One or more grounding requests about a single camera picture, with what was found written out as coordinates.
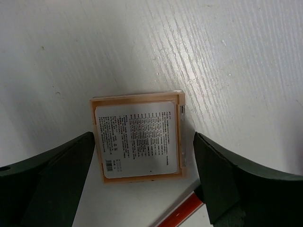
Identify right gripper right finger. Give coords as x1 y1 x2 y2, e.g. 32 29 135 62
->
193 133 303 227

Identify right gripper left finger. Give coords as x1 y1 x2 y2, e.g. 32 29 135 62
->
0 132 95 227

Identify beige compact with label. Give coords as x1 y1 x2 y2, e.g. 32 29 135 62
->
89 90 187 183

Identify red black lipstick tube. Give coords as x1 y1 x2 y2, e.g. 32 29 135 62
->
151 185 204 227

